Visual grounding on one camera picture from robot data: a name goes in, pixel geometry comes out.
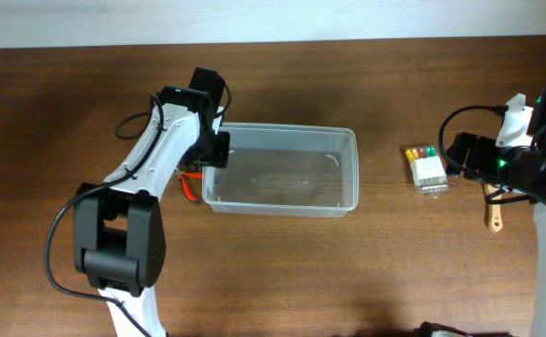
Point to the orange scraper wooden handle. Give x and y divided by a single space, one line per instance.
494 220

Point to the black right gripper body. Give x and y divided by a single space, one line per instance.
483 156

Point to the clear plastic container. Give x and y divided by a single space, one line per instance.
286 170

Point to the pack of coloured bits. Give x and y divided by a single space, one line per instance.
428 173

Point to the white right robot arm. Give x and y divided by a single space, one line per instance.
513 163

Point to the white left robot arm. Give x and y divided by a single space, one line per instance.
119 240

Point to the red handled cutting pliers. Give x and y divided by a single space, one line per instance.
185 178

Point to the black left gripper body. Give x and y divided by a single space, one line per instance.
213 148

